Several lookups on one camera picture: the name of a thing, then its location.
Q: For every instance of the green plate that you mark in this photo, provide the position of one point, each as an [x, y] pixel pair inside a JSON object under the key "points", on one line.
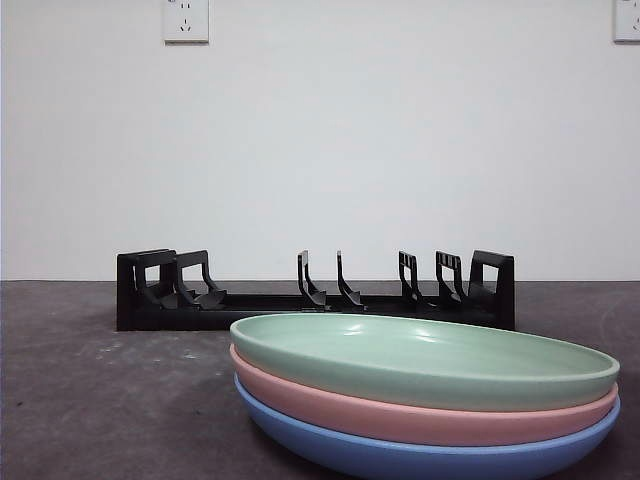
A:
{"points": [[400, 360]]}

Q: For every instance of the pink plate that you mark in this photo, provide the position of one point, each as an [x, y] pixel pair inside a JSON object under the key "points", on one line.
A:
{"points": [[350, 415]]}

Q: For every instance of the blue plate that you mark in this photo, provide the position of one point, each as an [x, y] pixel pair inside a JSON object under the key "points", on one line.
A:
{"points": [[400, 462]]}

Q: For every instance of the black plate rack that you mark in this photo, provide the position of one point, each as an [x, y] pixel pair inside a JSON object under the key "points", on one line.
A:
{"points": [[175, 315]]}

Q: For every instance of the white wall socket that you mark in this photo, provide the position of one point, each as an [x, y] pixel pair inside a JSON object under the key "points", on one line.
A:
{"points": [[185, 22], [627, 20]]}

